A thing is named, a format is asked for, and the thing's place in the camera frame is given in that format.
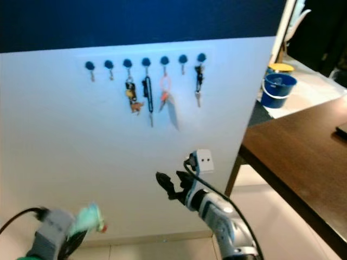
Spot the dark brown wooden table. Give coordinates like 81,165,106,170
225,96,347,259

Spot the key on black loop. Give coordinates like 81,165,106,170
142,76,153,128

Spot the yellow round lid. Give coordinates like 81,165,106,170
268,63,295,75

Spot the orange loop key with tag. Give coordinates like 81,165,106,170
157,73,179,131

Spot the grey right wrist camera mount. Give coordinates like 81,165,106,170
187,149,215,175

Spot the teal plush keychain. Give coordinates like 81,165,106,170
73,203,106,235

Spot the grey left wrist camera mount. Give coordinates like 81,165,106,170
33,209,79,258

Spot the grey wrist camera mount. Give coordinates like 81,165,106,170
187,149,215,175
33,209,79,258

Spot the silver key on black strap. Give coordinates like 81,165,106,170
192,64,205,108

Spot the keychain with brown figure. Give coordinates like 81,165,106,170
123,77,144,114

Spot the blue plastic bucket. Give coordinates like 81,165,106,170
260,72,299,109

